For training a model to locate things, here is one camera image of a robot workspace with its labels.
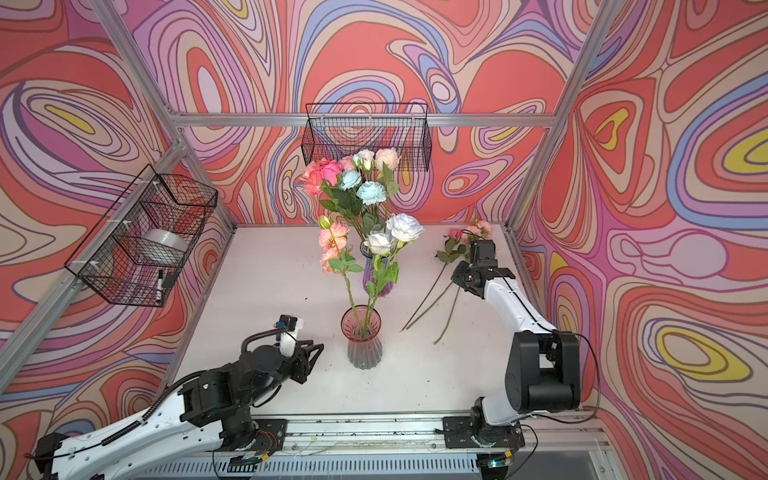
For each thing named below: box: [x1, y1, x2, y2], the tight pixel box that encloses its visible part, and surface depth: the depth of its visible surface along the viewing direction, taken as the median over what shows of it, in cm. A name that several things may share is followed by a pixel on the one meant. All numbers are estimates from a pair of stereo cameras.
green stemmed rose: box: [363, 232, 400, 337], surface depth 66 cm
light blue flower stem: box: [336, 169, 387, 241], surface depth 77 cm
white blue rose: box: [363, 213, 425, 336], surface depth 65 cm
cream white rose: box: [375, 148, 402, 171], surface depth 78 cm
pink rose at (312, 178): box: [298, 161, 323, 196], surface depth 75 cm
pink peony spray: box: [318, 215, 364, 337], surface depth 66 cm
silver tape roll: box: [142, 228, 189, 253], surface depth 75 cm
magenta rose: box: [322, 160, 342, 186], surface depth 73 cm
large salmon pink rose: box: [299, 157, 332, 185], surface depth 75 cm
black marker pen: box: [155, 269, 163, 306], surface depth 73 cm
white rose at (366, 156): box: [358, 149, 375, 170], surface depth 79 cm
